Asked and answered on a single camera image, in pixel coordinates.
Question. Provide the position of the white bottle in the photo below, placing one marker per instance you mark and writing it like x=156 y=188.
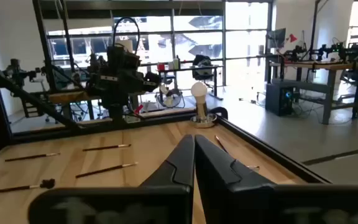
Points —
x=176 y=63

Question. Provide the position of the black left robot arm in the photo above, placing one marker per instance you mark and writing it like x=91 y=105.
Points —
x=117 y=107

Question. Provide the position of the thin dark paintbrush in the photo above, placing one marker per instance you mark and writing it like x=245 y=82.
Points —
x=30 y=157
x=104 y=148

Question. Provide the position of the black computer tower blue light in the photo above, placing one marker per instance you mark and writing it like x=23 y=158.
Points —
x=278 y=99

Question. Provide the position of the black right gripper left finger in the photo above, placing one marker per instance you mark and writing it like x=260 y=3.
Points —
x=166 y=205

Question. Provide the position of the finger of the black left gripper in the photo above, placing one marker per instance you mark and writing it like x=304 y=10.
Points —
x=125 y=86
x=134 y=86

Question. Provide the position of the white bulb lamp metal base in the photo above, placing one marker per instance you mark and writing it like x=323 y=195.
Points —
x=199 y=90

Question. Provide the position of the red cup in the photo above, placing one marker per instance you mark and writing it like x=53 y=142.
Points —
x=161 y=67

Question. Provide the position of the background black robot arm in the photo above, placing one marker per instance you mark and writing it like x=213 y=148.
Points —
x=350 y=51
x=295 y=53
x=17 y=73

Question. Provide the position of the wooden workbench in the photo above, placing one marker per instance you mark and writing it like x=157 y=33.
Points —
x=70 y=96
x=328 y=66

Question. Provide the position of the red desk lamp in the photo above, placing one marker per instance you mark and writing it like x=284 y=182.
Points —
x=293 y=38

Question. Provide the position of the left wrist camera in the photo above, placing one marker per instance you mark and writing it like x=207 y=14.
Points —
x=123 y=57

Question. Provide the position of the black fan-head brush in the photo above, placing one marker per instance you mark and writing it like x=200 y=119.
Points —
x=47 y=183

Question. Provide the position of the dark grey pen silver tip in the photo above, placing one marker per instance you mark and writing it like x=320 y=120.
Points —
x=221 y=140

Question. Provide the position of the black computer monitor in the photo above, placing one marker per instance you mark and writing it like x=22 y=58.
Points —
x=277 y=38

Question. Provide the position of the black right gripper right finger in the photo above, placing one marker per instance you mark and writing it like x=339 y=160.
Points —
x=244 y=202

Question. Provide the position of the black standing desk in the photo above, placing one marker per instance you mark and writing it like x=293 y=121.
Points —
x=191 y=67

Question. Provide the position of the small red clamp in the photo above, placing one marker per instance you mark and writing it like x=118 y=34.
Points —
x=139 y=109

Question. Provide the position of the white floor fan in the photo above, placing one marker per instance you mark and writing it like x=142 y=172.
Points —
x=169 y=99

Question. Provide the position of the thin black pen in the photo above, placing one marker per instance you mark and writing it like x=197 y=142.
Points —
x=104 y=170

